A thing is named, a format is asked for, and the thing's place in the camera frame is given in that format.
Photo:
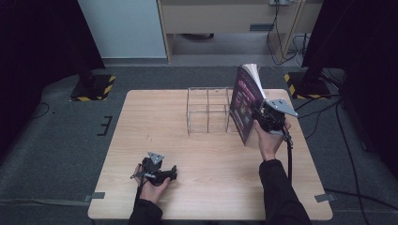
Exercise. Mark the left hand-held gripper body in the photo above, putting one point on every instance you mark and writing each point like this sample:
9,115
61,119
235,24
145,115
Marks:
153,175

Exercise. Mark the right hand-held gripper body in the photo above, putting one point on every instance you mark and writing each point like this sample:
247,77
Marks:
272,120

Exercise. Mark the purple magazine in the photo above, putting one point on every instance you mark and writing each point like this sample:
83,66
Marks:
242,103

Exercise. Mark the clear acrylic organizer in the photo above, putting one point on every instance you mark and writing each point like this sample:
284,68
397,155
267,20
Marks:
207,122

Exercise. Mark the person's left hand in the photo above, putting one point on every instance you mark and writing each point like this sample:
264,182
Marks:
151,192

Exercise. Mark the person's right hand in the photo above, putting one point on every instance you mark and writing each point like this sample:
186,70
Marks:
270,145

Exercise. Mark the black stand with striped base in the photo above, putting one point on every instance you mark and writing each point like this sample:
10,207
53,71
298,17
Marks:
308,86
92,89

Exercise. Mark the grey tape strip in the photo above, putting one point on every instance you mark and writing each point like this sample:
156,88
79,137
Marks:
95,196
327,197

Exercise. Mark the light wooden desk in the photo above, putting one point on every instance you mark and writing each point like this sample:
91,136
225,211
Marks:
219,18

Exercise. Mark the dark curtain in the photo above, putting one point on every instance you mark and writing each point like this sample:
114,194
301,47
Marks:
37,47
366,47

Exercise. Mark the white cabinet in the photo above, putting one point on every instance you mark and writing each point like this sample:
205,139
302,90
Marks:
125,28

